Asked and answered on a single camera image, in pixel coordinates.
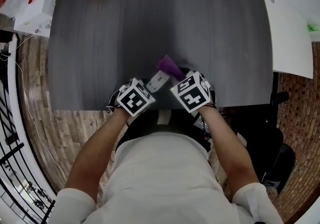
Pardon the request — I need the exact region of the person's right forearm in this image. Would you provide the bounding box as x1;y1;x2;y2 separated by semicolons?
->
197;104;261;203

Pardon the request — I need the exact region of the white remote control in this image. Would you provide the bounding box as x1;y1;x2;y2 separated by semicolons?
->
145;70;171;93

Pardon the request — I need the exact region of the black office chair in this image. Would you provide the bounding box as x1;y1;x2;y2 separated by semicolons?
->
219;91;297;196

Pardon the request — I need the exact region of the black metal railing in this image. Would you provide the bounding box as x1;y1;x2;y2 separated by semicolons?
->
0;78;56;224

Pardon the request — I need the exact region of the purple cloth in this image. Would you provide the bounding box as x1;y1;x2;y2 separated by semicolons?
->
156;54;186;81

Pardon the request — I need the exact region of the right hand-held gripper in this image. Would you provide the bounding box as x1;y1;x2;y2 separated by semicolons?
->
169;67;217;113

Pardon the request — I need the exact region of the white cardboard box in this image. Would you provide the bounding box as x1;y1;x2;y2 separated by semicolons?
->
13;0;65;38

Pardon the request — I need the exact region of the white cable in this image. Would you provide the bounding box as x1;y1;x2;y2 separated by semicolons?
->
0;32;69;181

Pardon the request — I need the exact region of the person's white shirt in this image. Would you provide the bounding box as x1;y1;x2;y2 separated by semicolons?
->
48;131;285;224

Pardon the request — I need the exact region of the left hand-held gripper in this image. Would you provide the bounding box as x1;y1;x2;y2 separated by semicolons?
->
105;77;156;118

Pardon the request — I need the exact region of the person's left forearm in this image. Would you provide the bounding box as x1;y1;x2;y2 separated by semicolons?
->
65;106;132;204

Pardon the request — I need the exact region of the white side table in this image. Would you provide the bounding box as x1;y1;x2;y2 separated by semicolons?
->
259;0;315;79

